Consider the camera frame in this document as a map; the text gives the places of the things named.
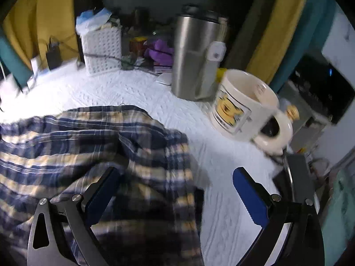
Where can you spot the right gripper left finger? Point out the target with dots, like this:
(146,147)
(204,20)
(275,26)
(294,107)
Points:
(47,243)

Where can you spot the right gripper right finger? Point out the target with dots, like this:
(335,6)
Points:
(303,244)

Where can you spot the blue plaid pants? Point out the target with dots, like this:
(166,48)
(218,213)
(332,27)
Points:
(150,220)

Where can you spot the black laptop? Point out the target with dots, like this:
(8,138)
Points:
(294,182)

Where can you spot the white textured tablecloth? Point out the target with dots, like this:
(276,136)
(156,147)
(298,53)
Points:
(225,228)

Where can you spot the cream bear mug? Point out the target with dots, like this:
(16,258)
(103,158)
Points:
(247,109)

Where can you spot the black monitor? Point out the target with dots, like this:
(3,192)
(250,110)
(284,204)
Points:
(323,87)

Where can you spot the white power strip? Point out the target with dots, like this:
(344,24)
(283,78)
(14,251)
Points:
(44,75)

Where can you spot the white charger plug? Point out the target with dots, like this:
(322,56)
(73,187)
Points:
(36,64)

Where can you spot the black power adapter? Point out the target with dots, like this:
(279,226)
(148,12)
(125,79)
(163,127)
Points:
(53,55)

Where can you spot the white perforated basket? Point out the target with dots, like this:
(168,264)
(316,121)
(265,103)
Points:
(102,51)

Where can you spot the small orange jar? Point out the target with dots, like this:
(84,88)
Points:
(137,45)

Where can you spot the purple plush toy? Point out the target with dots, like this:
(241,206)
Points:
(160,52)

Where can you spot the blue tissue pack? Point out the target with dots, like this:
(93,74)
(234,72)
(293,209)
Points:
(87,21)

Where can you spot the yellow curtain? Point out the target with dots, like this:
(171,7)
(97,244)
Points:
(32,24)

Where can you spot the stainless steel tumbler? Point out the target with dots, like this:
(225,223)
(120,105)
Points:
(199,48)

